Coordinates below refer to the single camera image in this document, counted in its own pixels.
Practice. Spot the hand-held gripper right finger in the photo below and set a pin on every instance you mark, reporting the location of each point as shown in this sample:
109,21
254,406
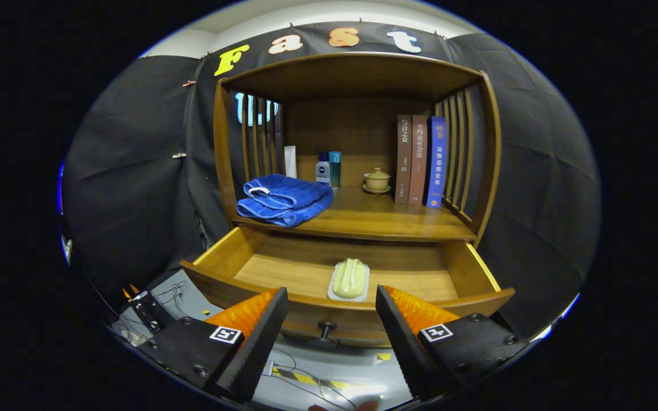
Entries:
409,348

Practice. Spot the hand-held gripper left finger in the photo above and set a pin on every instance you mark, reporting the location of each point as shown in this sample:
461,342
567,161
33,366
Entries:
255,348

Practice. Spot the wooden drawer with black knob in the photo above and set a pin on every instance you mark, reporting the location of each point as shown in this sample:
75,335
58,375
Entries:
295,265

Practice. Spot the white soap dish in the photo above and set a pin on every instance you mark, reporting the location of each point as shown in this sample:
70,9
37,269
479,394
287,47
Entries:
332,295

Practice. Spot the wooden countertop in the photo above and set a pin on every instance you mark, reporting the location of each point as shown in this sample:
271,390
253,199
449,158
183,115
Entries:
374,214

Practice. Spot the wooden cabinet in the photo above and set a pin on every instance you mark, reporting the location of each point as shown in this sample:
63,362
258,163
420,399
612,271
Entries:
352,125

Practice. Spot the yellow black striped tape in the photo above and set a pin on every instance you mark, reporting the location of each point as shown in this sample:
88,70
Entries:
306,378

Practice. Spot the folded blue towel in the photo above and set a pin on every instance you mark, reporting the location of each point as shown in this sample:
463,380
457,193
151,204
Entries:
283,200

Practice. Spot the beige lidded tea cup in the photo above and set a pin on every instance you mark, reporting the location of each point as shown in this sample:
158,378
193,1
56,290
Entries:
376,181

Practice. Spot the blue book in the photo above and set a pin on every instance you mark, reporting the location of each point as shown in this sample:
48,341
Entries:
436,162

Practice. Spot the dark brown book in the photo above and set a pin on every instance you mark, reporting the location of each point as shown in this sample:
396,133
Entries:
403,160

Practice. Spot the reddish brown book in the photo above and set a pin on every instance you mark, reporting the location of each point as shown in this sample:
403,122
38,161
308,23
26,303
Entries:
418,160

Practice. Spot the white lotion bottle blue cap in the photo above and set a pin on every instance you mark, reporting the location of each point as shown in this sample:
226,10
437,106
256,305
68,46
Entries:
323,171

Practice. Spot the white tube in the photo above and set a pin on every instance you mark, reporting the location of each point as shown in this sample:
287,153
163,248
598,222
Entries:
290,161

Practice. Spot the teal bottle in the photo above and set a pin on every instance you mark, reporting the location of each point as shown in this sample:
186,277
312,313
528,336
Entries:
335,170

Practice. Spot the black backdrop cloth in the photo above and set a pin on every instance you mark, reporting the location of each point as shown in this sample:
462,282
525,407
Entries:
534,171

